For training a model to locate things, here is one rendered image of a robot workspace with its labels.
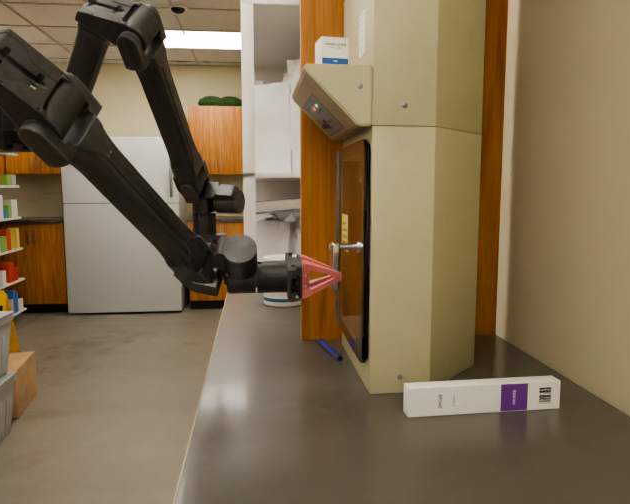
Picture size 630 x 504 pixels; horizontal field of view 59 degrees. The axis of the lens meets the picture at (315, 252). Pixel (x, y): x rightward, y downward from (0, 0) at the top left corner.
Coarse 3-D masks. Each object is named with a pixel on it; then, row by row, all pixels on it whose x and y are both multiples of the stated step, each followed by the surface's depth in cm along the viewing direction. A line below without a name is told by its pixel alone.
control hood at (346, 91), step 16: (320, 64) 93; (336, 64) 93; (304, 80) 99; (320, 80) 93; (336, 80) 93; (352, 80) 93; (368, 80) 93; (304, 96) 110; (320, 96) 99; (336, 96) 93; (352, 96) 93; (368, 96) 94; (336, 112) 99; (352, 112) 94; (368, 112) 94; (320, 128) 124; (352, 128) 100
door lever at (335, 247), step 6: (330, 246) 101; (336, 246) 101; (342, 246) 101; (348, 246) 101; (354, 246) 101; (336, 252) 101; (336, 258) 101; (330, 264) 102; (336, 264) 101; (336, 270) 102; (330, 276) 103; (330, 288) 103; (336, 288) 103
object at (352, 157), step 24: (360, 144) 99; (360, 168) 99; (360, 192) 99; (360, 216) 99; (360, 240) 100; (360, 264) 100; (360, 288) 100; (360, 312) 100; (360, 336) 101; (360, 360) 101
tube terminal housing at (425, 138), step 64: (384, 0) 92; (448, 0) 96; (384, 64) 93; (448, 64) 97; (384, 128) 95; (448, 128) 100; (384, 192) 96; (448, 192) 101; (384, 256) 97; (448, 256) 103; (384, 320) 98; (448, 320) 105; (384, 384) 100
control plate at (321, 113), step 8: (312, 96) 104; (312, 104) 109; (320, 104) 104; (312, 112) 116; (320, 112) 110; (328, 112) 104; (320, 120) 116; (328, 120) 110; (336, 120) 104; (328, 128) 116; (336, 128) 110
